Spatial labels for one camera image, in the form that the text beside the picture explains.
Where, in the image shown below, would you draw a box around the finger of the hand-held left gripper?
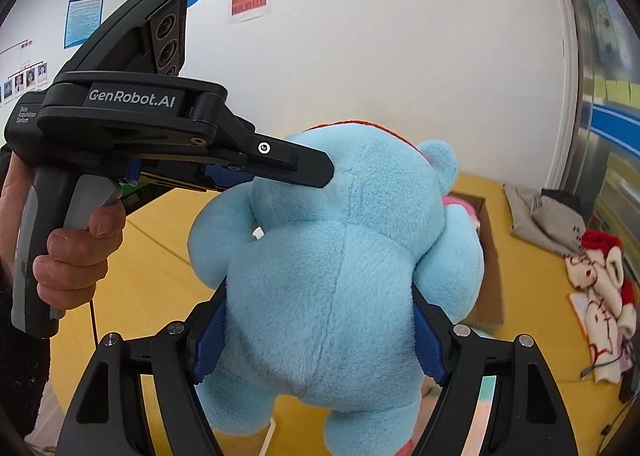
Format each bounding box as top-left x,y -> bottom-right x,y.
220,129 -> 335,189
201,164 -> 254,194

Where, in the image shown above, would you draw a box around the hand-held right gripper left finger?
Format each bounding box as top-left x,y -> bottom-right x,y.
57,281 -> 231,456

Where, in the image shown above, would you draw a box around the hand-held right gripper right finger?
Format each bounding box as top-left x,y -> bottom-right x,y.
407,286 -> 576,456

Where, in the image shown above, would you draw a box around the cardboard box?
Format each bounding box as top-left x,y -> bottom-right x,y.
442,189 -> 507,337

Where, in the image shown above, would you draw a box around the light blue plush toy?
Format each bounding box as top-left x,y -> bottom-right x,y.
187,119 -> 486,456

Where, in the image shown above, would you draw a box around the pink plush toy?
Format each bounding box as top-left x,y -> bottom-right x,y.
442,193 -> 483,233

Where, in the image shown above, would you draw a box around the person's left hand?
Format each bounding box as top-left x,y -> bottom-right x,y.
0,151 -> 127,312

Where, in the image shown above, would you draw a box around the grey cloth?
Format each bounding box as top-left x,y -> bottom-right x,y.
502,183 -> 588,257

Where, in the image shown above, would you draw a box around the red and white knitted cloth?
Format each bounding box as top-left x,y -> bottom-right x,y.
565,230 -> 638,384

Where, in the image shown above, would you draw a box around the blue wall notice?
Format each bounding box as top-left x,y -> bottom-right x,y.
64,0 -> 107,50

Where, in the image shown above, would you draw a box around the wall photo chart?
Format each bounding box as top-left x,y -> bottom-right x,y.
0,39 -> 51,108

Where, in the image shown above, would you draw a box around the white cable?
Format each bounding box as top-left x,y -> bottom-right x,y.
259,415 -> 277,456

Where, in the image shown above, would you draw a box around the red wall sign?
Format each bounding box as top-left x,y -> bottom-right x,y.
227,0 -> 273,25

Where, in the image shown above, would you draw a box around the metal door frame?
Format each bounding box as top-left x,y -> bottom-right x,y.
550,0 -> 640,237

